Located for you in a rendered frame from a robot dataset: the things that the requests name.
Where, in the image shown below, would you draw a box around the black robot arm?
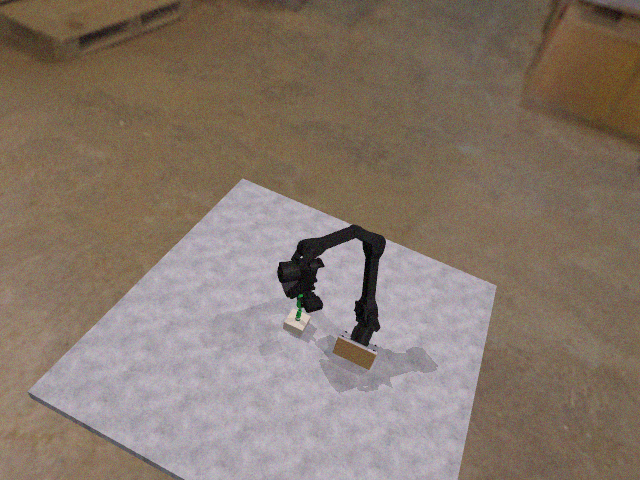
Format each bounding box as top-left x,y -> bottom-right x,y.
277,225 -> 386,347

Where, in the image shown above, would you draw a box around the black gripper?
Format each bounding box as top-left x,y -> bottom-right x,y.
297,278 -> 323,313

